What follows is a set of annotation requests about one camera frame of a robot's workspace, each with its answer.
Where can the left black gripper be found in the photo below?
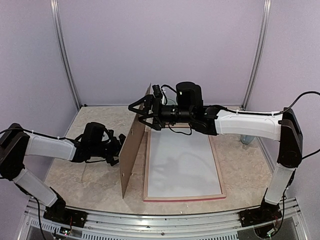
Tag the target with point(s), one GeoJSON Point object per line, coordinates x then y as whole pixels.
{"type": "Point", "coordinates": [117, 149]}

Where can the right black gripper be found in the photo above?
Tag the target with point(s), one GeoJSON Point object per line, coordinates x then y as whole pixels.
{"type": "Point", "coordinates": [149, 101]}

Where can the brown backing board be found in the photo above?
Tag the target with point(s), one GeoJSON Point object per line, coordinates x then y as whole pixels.
{"type": "Point", "coordinates": [129, 151]}

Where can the canyon photo print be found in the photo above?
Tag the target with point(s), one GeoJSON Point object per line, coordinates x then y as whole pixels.
{"type": "Point", "coordinates": [183, 165]}

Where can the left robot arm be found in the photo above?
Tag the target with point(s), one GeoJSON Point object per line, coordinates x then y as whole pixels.
{"type": "Point", "coordinates": [22, 151]}

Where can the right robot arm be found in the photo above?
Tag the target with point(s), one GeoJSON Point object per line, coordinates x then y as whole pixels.
{"type": "Point", "coordinates": [282, 126]}

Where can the green ceramic bowl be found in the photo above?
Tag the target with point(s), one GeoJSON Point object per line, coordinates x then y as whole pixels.
{"type": "Point", "coordinates": [171, 102]}

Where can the light blue mug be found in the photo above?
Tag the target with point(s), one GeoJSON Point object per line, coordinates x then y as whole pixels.
{"type": "Point", "coordinates": [246, 139]}

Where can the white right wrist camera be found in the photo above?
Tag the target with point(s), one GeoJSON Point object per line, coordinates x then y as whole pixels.
{"type": "Point", "coordinates": [159, 93]}

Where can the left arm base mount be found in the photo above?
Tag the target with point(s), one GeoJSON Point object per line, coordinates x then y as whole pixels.
{"type": "Point", "coordinates": [59, 213]}

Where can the aluminium front rail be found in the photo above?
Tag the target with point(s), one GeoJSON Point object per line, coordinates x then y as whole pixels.
{"type": "Point", "coordinates": [223, 225]}

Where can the pink wooden picture frame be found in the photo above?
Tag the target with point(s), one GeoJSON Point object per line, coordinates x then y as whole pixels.
{"type": "Point", "coordinates": [185, 198]}

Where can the left aluminium corner post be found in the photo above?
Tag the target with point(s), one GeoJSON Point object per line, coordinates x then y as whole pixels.
{"type": "Point", "coordinates": [63, 53]}

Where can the aluminium corner post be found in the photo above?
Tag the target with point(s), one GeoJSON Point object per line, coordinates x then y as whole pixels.
{"type": "Point", "coordinates": [63, 53]}
{"type": "Point", "coordinates": [258, 53]}

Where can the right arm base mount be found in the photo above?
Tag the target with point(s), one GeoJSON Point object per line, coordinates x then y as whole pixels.
{"type": "Point", "coordinates": [266, 212]}

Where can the right aluminium corner post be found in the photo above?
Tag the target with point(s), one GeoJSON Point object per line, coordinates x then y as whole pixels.
{"type": "Point", "coordinates": [258, 53]}

